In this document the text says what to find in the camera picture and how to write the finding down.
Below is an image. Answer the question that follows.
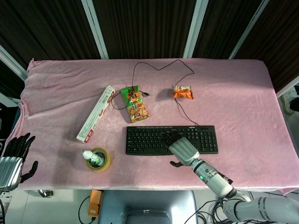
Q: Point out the green snack bag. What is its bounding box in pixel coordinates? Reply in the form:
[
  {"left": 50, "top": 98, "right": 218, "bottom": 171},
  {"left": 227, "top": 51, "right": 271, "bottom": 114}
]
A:
[{"left": 120, "top": 84, "right": 150, "bottom": 124}]

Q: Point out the long white carton box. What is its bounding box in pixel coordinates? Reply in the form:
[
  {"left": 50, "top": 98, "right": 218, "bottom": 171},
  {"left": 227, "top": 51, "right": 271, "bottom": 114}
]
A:
[{"left": 76, "top": 85, "right": 115, "bottom": 143}]

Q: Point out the yellow tape roll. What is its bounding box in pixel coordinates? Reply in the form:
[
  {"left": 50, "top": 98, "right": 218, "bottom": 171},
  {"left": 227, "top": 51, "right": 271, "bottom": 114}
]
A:
[{"left": 85, "top": 147, "right": 112, "bottom": 173}]

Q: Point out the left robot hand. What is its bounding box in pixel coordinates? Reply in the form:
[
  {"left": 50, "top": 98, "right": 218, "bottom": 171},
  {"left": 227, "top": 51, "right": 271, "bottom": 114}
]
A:
[{"left": 0, "top": 133, "right": 39, "bottom": 189}]

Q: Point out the pink tablecloth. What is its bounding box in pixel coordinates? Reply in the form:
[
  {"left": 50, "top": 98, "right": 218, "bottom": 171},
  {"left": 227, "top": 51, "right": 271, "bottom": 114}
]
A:
[{"left": 8, "top": 58, "right": 299, "bottom": 196}]

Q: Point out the black keyboard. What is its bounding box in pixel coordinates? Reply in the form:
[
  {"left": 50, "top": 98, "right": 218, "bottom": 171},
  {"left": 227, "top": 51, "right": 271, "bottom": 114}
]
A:
[{"left": 125, "top": 125, "right": 220, "bottom": 156}]

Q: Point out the white sneaker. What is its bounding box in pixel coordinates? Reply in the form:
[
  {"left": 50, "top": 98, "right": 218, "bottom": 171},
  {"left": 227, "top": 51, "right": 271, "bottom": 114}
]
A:
[{"left": 279, "top": 85, "right": 299, "bottom": 115}]

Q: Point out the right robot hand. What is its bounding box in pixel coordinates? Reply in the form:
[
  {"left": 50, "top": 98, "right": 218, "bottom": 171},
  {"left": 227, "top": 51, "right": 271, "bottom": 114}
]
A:
[{"left": 160, "top": 129, "right": 200, "bottom": 168}]

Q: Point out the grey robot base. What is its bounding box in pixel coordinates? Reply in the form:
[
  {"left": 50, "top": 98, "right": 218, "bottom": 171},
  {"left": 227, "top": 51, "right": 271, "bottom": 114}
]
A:
[{"left": 97, "top": 189, "right": 199, "bottom": 224}]

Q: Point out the orange control box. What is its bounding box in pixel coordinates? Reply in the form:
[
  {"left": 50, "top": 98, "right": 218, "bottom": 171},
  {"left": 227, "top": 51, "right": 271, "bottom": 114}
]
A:
[{"left": 86, "top": 189, "right": 104, "bottom": 218}]

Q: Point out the black keyboard cable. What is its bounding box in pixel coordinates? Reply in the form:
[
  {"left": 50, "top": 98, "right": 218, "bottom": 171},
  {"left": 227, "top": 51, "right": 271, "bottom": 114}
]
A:
[{"left": 110, "top": 59, "right": 200, "bottom": 127}]

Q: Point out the small white green bottle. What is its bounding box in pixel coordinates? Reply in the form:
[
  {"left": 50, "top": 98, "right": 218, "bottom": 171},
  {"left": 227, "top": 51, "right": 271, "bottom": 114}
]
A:
[{"left": 81, "top": 150, "right": 105, "bottom": 167}]

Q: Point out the orange snack bag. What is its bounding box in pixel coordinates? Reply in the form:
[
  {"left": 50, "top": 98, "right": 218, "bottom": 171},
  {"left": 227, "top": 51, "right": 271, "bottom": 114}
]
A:
[{"left": 172, "top": 85, "right": 194, "bottom": 100}]

